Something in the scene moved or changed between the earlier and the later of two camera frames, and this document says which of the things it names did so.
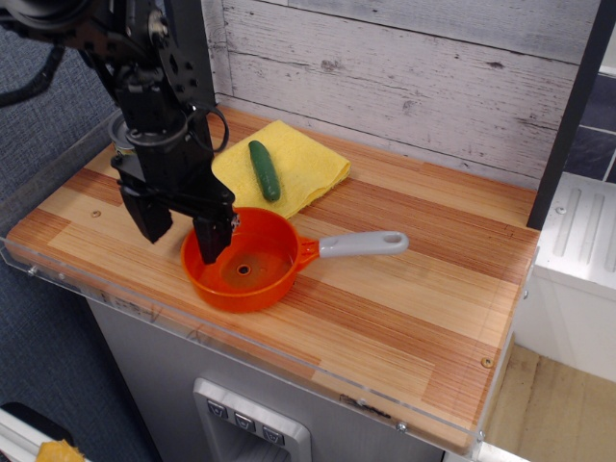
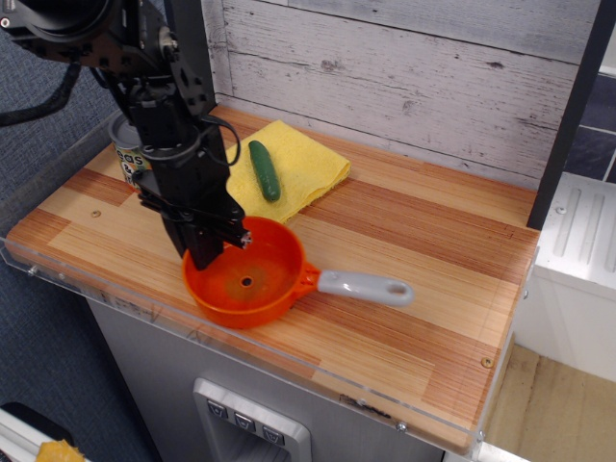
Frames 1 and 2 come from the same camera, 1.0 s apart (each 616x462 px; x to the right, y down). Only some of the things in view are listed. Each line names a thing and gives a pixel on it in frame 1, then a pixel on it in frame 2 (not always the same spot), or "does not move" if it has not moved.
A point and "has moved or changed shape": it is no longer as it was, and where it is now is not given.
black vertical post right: [575, 109] does not move
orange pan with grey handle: [267, 251] has moved or changed shape
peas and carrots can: [118, 130] does not move
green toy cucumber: [266, 170] does not move
